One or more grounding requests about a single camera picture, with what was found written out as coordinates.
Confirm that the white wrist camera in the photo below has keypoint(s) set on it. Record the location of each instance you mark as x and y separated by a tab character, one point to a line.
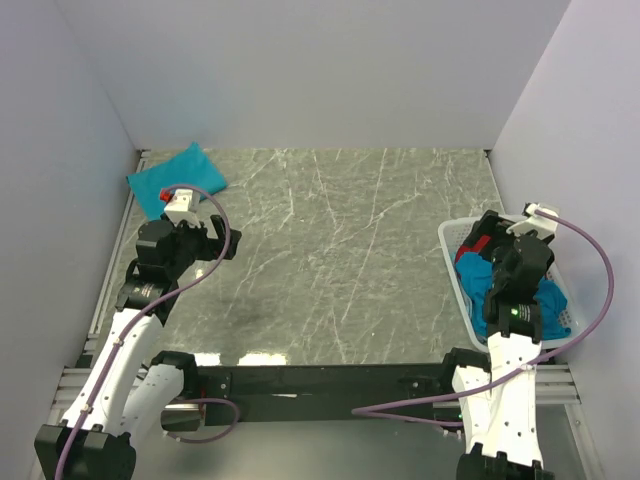
538	218
181	206

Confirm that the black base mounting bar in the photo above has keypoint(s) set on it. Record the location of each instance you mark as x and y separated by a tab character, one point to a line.
287	393

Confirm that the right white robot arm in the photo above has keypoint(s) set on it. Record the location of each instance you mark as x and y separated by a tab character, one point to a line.
498	395

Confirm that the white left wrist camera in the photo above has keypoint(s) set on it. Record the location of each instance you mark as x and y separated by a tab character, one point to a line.
181	206

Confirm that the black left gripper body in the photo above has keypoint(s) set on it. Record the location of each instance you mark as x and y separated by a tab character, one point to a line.
193	244

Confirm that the folded teal t-shirt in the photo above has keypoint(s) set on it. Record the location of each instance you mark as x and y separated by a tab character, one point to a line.
191	166

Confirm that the red t-shirt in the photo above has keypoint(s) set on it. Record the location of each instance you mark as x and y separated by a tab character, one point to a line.
473	243

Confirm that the blue polo t-shirt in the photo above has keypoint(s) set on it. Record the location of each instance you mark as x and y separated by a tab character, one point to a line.
475	276

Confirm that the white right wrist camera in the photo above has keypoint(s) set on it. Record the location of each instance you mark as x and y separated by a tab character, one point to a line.
538	218

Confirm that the white plastic laundry basket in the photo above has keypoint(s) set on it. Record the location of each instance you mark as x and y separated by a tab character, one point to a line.
451	234

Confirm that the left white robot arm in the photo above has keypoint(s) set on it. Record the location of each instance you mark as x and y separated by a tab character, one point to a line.
97	436

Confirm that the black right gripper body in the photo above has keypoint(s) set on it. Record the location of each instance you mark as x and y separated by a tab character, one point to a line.
498	245

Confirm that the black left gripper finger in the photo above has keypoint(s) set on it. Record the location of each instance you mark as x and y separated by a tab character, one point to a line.
219	226
226	252

